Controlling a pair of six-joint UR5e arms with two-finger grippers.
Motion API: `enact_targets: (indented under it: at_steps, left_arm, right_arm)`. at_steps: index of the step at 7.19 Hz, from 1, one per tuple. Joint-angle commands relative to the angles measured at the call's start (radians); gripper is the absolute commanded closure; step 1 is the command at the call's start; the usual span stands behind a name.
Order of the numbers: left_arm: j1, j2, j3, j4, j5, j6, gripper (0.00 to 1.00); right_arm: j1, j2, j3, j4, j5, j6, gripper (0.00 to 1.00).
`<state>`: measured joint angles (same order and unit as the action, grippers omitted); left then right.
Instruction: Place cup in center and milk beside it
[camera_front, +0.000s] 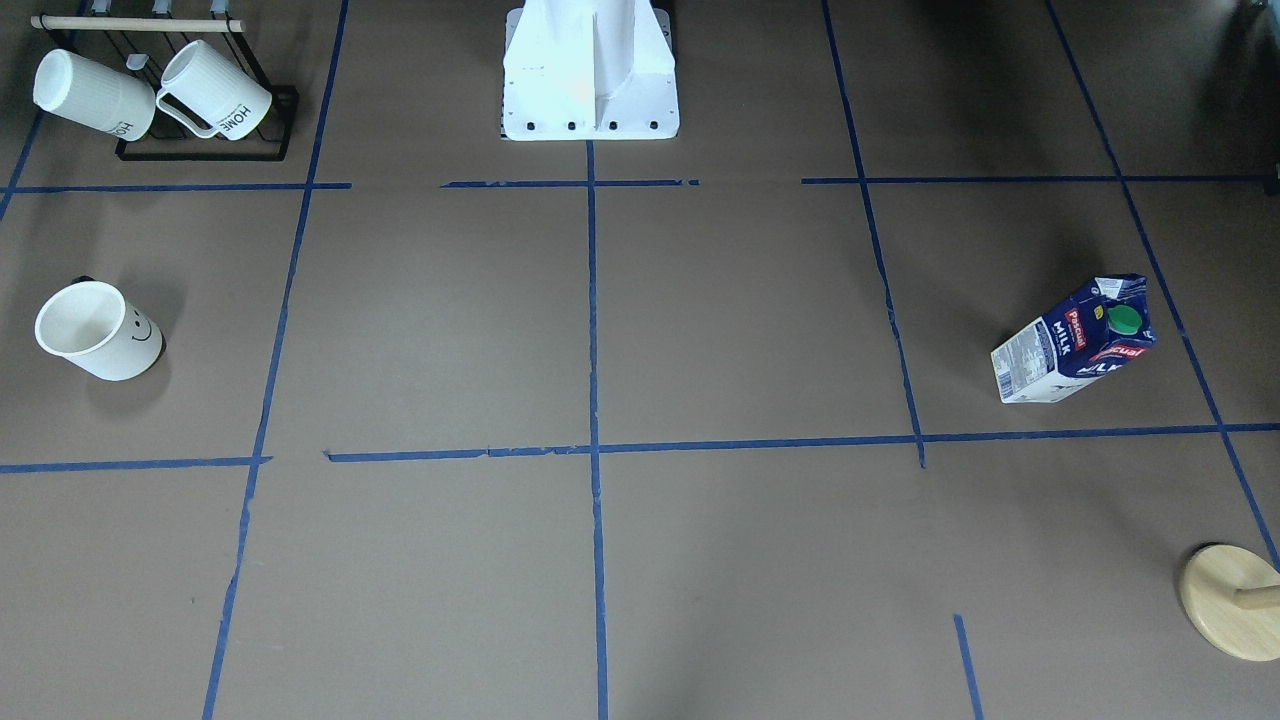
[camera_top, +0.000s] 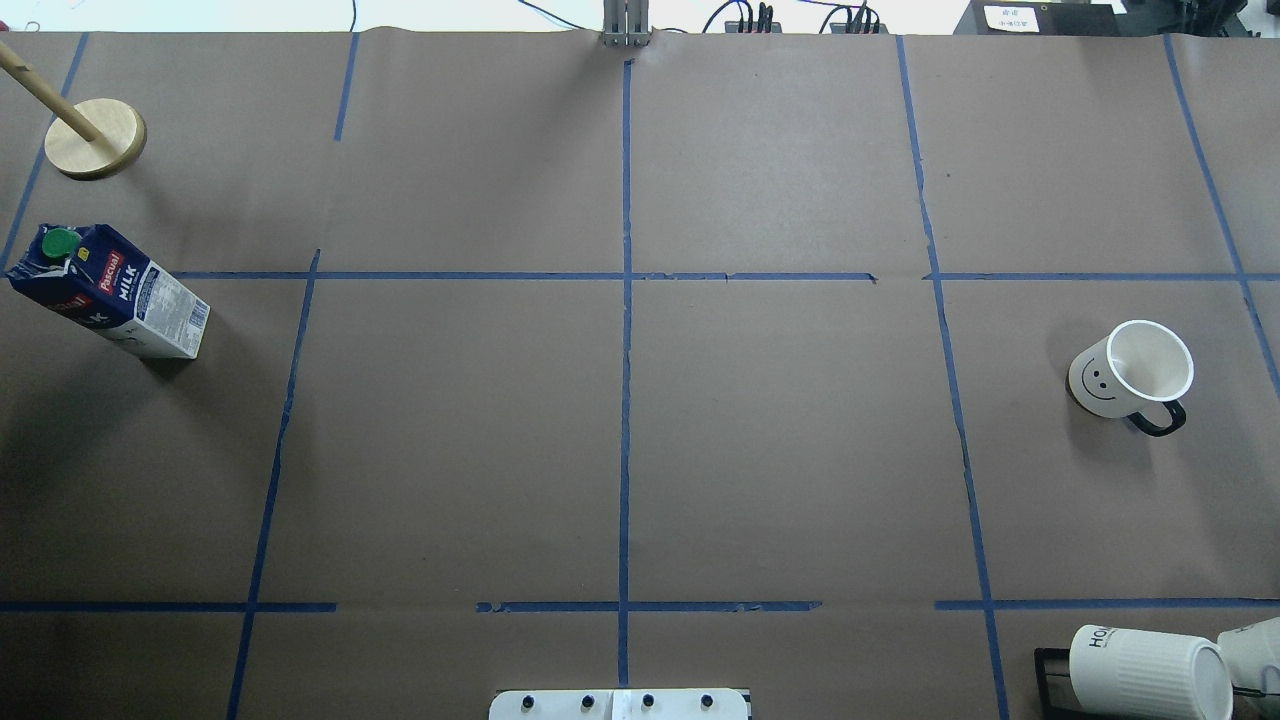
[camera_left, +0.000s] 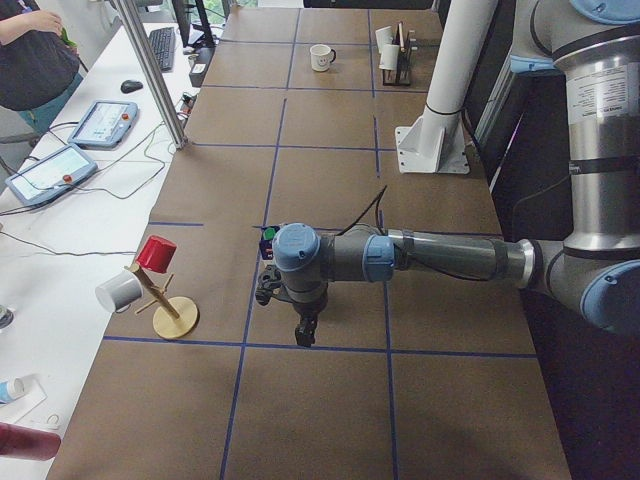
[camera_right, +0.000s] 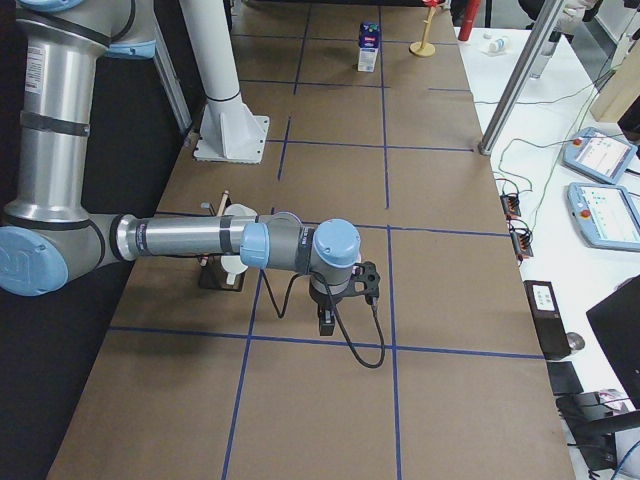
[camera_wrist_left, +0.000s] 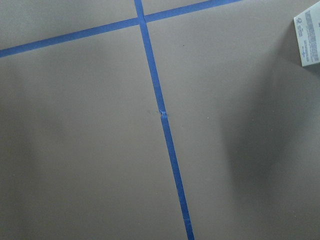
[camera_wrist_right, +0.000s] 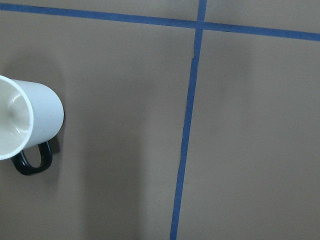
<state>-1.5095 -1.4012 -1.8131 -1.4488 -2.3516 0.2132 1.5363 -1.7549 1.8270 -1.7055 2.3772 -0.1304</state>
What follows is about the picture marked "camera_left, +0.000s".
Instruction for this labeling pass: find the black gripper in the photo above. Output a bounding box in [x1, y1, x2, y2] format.
[254, 265, 328, 347]

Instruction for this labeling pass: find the blue milk carton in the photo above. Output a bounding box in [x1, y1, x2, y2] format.
[259, 225, 280, 261]

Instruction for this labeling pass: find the white smiley mug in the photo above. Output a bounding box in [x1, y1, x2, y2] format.
[309, 44, 337, 72]

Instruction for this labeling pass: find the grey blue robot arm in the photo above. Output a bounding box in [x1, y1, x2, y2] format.
[255, 1, 639, 346]

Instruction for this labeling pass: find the red cup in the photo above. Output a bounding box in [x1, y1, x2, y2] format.
[136, 235, 177, 274]

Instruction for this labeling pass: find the white cup on tree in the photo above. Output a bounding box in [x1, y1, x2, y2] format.
[95, 270, 143, 313]

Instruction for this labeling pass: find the wooden mug tree stand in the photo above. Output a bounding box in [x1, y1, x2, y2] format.
[127, 261, 199, 340]

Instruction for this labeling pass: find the white side desk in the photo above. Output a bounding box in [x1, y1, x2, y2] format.
[0, 8, 224, 480]

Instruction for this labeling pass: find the white HOME mug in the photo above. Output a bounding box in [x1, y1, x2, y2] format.
[379, 43, 400, 71]

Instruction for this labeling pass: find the upper teach pendant tablet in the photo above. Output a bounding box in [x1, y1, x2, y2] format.
[68, 100, 139, 150]

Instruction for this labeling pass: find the teach pendant tablet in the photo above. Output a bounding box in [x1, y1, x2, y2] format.
[5, 145, 98, 206]
[68, 100, 139, 150]

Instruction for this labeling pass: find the lower teach pendant tablet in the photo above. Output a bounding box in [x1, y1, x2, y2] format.
[5, 145, 98, 206]

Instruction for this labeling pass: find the black computer mouse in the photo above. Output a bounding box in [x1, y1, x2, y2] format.
[120, 80, 144, 94]

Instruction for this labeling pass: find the white blue tube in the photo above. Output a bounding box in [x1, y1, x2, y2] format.
[0, 378, 26, 405]

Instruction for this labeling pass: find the white ribbed mug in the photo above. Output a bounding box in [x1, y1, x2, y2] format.
[375, 26, 394, 54]

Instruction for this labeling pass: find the black monitor stand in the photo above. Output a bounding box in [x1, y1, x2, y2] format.
[172, 0, 217, 48]

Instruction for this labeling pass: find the dark red bottle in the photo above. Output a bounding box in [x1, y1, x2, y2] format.
[1, 423, 61, 461]

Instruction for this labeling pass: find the black keyboard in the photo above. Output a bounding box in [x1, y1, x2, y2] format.
[148, 27, 175, 72]

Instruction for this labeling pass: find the person in dark shirt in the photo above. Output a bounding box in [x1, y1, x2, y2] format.
[1, 1, 83, 134]

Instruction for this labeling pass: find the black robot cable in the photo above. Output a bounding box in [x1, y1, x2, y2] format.
[335, 185, 389, 236]

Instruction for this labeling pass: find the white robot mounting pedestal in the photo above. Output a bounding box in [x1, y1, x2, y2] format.
[395, 1, 513, 175]

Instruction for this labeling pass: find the black wire mug rack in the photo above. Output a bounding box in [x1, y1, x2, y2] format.
[379, 21, 417, 86]

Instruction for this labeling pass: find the aluminium frame post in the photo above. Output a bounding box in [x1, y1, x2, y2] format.
[115, 0, 187, 150]

